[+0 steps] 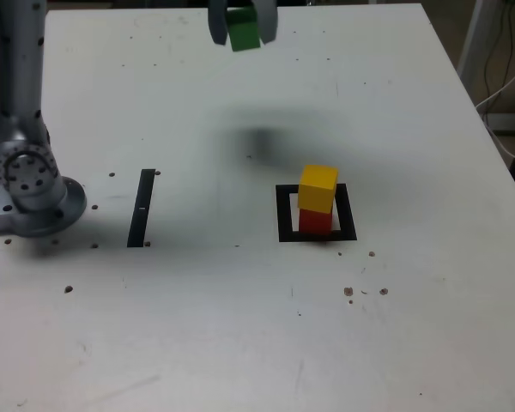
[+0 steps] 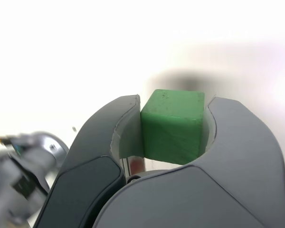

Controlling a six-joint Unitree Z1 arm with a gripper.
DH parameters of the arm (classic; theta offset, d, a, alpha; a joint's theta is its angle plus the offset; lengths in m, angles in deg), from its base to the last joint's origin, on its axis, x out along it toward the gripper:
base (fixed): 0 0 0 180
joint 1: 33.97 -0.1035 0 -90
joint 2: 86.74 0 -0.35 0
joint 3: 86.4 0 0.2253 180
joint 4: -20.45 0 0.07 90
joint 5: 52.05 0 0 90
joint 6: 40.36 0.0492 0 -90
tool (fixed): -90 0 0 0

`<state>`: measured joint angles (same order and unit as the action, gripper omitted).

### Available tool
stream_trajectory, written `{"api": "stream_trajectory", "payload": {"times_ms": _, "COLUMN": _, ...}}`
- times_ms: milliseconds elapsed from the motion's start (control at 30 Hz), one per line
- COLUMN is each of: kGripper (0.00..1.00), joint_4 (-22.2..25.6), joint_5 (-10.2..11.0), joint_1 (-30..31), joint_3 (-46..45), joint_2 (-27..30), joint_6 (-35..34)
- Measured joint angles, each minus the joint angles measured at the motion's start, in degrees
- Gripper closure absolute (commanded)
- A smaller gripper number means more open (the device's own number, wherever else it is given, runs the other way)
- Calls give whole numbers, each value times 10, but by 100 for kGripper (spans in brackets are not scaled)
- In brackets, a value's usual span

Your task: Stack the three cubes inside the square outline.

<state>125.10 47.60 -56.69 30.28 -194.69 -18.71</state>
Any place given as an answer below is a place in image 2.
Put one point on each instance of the green cube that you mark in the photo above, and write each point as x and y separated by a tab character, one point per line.
171	133

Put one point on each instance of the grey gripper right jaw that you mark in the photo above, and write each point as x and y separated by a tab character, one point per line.
204	197

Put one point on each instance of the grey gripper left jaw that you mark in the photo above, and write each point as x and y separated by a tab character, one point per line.
85	152

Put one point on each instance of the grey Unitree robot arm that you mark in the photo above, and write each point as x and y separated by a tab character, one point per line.
19	166

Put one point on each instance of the red cube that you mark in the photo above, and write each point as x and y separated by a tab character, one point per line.
136	165

